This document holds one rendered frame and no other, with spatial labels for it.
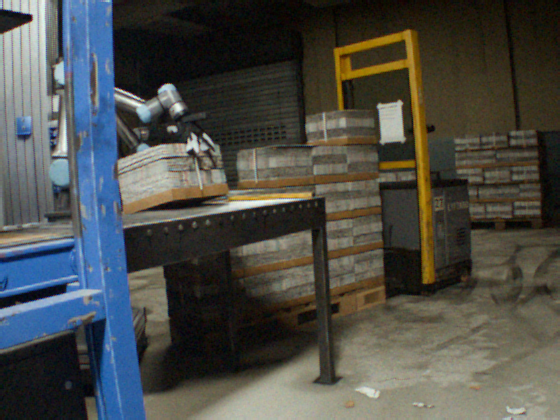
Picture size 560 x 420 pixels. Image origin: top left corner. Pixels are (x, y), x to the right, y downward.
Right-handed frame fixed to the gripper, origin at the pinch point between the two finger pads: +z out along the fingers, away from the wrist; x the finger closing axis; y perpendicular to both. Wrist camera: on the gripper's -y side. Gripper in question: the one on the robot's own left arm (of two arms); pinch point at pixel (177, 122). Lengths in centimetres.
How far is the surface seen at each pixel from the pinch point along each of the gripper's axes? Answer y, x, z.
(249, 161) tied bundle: 31.4, 11.0, 35.3
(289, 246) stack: 83, 34, 37
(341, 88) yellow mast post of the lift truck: -7, -35, 148
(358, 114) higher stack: 17, 22, 114
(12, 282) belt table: 39, 200, -120
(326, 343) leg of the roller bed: 110, 120, -3
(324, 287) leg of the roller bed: 86, 121, 1
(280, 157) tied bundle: 33, 34, 43
